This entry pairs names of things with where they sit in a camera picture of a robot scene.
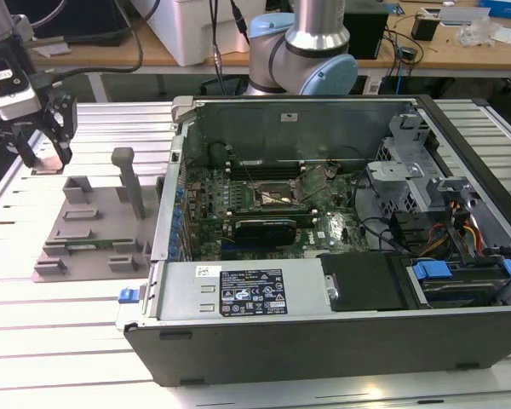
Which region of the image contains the yellow and red wire bundle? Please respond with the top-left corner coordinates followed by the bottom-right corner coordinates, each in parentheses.
top-left (449, 199), bottom-right (483, 256)

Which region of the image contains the metal socket cover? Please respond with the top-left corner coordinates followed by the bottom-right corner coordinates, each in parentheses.
top-left (291, 165), bottom-right (330, 202)

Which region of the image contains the black plastic panel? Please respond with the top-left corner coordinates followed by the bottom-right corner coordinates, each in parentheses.
top-left (318, 251), bottom-right (410, 313)

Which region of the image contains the large black box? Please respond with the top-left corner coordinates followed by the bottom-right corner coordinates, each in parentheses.
top-left (29, 0), bottom-right (133, 47)

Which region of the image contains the black graphics card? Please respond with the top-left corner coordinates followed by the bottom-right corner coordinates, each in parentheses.
top-left (233, 217), bottom-right (298, 247)

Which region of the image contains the black open PC case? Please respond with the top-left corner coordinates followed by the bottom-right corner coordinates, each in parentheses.
top-left (114, 94), bottom-right (511, 388)

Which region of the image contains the CPU socket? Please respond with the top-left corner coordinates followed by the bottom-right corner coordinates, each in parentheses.
top-left (253, 181), bottom-right (301, 210)

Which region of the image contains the small black box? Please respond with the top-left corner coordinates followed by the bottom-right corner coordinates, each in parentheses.
top-left (411, 12), bottom-right (440, 43)

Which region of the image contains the orange wire bundle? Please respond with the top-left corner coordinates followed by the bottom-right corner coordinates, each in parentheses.
top-left (416, 223), bottom-right (452, 253)

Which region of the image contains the clear plastic bag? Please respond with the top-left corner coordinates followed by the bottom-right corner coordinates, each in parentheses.
top-left (456, 20), bottom-right (504, 48)

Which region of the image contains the metal drive cage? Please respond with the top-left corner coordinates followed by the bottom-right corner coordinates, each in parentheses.
top-left (365, 112), bottom-right (442, 222)

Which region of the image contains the crumpled white paper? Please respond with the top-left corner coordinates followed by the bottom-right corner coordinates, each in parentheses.
top-left (32, 40), bottom-right (72, 59)

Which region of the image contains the green motherboard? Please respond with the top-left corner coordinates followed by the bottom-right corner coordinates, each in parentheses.
top-left (182, 161), bottom-right (370, 261)

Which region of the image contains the grey flat card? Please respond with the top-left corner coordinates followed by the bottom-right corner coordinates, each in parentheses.
top-left (438, 6), bottom-right (491, 27)

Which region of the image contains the wooden desk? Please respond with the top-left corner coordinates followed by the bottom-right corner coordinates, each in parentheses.
top-left (357, 0), bottom-right (511, 80)
top-left (20, 16), bottom-right (256, 78)

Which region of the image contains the silver CPU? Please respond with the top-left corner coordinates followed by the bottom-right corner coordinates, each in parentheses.
top-left (33, 153), bottom-right (65, 173)

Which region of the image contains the hard disk in blue carrier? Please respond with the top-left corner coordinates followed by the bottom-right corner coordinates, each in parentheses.
top-left (408, 257), bottom-right (511, 308)

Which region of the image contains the green RAM stick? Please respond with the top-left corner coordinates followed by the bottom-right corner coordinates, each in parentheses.
top-left (66, 240), bottom-right (112, 251)

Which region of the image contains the blue carton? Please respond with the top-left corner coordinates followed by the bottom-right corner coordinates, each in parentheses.
top-left (479, 0), bottom-right (511, 21)

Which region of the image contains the grey case latch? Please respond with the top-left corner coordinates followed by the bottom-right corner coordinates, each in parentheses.
top-left (171, 95), bottom-right (197, 125)

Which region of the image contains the grey power supply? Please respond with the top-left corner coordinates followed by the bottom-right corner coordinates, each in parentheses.
top-left (155, 257), bottom-right (337, 323)

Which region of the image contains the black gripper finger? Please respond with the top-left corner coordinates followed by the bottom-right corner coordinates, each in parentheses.
top-left (0, 122), bottom-right (37, 169)
top-left (45, 89), bottom-right (78, 165)

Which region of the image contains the tall black box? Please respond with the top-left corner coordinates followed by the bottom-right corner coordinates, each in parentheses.
top-left (344, 11), bottom-right (389, 60)

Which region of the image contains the white printer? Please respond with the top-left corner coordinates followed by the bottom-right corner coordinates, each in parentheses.
top-left (131, 0), bottom-right (256, 67)

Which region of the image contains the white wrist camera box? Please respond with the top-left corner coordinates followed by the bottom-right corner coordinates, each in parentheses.
top-left (0, 59), bottom-right (42, 122)

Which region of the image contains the thin locking lever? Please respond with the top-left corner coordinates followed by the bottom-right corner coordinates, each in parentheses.
top-left (241, 164), bottom-right (266, 199)

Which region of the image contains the grey parts rack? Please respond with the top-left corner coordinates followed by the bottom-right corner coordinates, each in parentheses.
top-left (30, 147), bottom-right (165, 285)

